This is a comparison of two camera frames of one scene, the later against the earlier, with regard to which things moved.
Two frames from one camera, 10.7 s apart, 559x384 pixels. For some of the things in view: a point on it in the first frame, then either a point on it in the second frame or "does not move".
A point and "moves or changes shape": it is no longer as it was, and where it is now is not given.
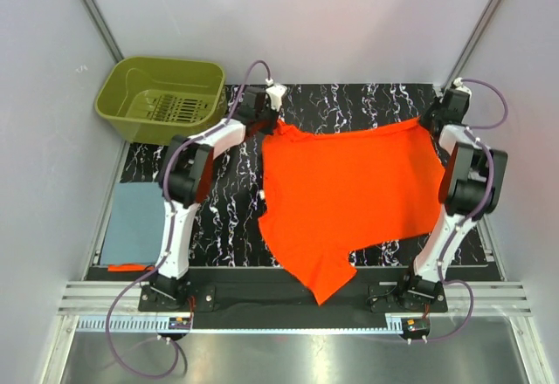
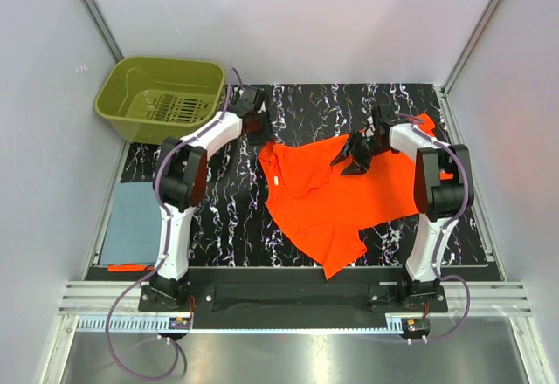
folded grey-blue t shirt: x=135 y=224 does not move
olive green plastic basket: x=149 y=99 does not move
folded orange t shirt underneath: x=129 y=268 does not move
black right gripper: x=436 y=104 → x=350 y=146
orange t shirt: x=329 y=195 moves or changes shape
